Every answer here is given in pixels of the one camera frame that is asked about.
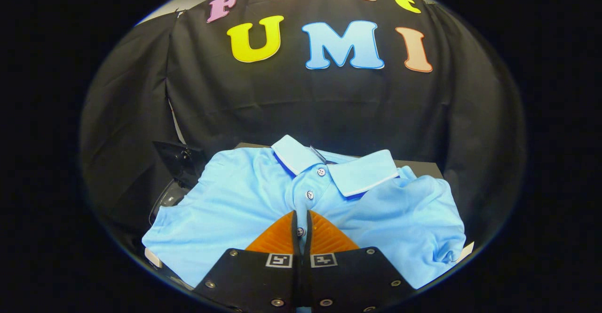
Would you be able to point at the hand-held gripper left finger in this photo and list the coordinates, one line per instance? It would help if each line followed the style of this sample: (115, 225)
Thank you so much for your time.
(295, 240)

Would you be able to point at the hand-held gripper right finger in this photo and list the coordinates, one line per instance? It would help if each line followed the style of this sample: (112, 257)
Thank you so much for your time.
(308, 242)

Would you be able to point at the black backdrop cloth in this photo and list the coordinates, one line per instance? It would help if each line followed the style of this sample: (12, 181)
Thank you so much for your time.
(282, 101)

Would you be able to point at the beige cabinet with dark top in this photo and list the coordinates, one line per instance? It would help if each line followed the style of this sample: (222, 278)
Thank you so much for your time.
(418, 167)

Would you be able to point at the light blue polo shirt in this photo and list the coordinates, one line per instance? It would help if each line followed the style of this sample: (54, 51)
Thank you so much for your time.
(235, 200)

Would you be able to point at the dark glass washing machine lid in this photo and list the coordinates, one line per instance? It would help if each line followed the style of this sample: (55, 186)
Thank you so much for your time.
(181, 160)

